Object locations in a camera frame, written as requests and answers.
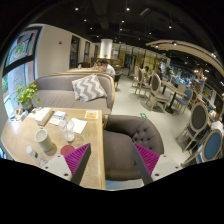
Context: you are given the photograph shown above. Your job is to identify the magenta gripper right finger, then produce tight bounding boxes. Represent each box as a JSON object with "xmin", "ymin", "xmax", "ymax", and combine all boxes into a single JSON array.
[{"xmin": 132, "ymin": 142, "xmax": 181, "ymax": 186}]

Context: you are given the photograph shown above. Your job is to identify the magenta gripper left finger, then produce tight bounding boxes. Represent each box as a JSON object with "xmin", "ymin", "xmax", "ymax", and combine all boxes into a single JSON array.
[{"xmin": 43, "ymin": 142, "xmax": 92, "ymax": 186}]

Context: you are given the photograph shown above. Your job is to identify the clear plastic water bottle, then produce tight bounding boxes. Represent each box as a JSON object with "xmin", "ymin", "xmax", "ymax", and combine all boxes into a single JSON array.
[{"xmin": 26, "ymin": 146, "xmax": 47, "ymax": 167}]

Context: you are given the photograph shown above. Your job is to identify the red round coaster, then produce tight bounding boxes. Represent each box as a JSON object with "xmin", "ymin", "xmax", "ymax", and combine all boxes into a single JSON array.
[{"xmin": 60, "ymin": 145, "xmax": 75, "ymax": 156}]

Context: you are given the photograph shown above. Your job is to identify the white paper napkin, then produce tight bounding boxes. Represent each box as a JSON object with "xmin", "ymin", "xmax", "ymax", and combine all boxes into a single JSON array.
[{"xmin": 71, "ymin": 118, "xmax": 87, "ymax": 134}]

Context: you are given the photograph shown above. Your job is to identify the clear drinking glass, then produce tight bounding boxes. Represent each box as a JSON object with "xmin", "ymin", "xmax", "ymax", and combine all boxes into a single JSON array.
[{"xmin": 58, "ymin": 120, "xmax": 75, "ymax": 142}]

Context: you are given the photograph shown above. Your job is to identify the grey tufted armchair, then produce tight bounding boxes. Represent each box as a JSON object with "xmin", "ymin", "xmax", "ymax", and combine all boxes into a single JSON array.
[{"xmin": 103, "ymin": 115, "xmax": 164, "ymax": 181}]

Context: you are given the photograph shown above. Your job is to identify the white ceramic cup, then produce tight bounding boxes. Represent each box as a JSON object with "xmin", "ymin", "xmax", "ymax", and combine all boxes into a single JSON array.
[{"xmin": 35, "ymin": 129, "xmax": 53, "ymax": 152}]

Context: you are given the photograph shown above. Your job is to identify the yellow QR code sticker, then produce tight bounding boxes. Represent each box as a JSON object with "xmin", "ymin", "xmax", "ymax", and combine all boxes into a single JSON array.
[{"xmin": 85, "ymin": 110, "xmax": 98, "ymax": 119}]

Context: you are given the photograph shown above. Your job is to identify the blue white small packet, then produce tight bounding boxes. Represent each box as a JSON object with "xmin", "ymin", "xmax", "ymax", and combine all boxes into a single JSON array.
[{"xmin": 53, "ymin": 111, "xmax": 66, "ymax": 119}]

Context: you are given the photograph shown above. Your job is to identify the white tissue box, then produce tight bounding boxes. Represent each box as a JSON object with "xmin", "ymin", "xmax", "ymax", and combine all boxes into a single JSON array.
[{"xmin": 36, "ymin": 108, "xmax": 52, "ymax": 126}]

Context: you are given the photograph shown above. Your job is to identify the grey oval-back chair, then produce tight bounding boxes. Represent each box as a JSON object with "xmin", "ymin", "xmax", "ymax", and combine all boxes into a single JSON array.
[{"xmin": 147, "ymin": 74, "xmax": 169, "ymax": 110}]

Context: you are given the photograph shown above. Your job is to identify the blue upholstered chair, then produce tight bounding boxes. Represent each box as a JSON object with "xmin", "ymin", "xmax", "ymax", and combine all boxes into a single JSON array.
[{"xmin": 181, "ymin": 129, "xmax": 222, "ymax": 167}]

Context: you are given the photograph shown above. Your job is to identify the grey white chevron pillow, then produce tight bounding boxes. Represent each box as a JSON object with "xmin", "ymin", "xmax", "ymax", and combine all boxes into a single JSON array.
[{"xmin": 72, "ymin": 74, "xmax": 107, "ymax": 102}]

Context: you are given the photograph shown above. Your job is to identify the green potted plant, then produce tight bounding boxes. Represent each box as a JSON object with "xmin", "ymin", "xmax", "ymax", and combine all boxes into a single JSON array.
[{"xmin": 14, "ymin": 83, "xmax": 38, "ymax": 112}]

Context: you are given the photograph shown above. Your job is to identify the seated person in white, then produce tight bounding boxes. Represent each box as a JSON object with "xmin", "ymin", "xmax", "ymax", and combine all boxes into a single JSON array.
[{"xmin": 101, "ymin": 60, "xmax": 115, "ymax": 75}]

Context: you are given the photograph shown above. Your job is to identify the white round pillar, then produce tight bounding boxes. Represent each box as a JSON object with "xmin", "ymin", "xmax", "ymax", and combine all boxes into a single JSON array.
[{"xmin": 100, "ymin": 39, "xmax": 113, "ymax": 59}]

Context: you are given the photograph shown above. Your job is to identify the grey sofa with wood frame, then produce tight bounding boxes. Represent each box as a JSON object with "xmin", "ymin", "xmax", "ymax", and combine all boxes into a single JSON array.
[{"xmin": 33, "ymin": 73, "xmax": 115, "ymax": 114}]

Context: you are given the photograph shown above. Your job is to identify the framed colourful wall poster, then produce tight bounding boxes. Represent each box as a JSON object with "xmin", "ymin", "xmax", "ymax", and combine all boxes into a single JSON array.
[{"xmin": 5, "ymin": 27, "xmax": 41, "ymax": 68}]

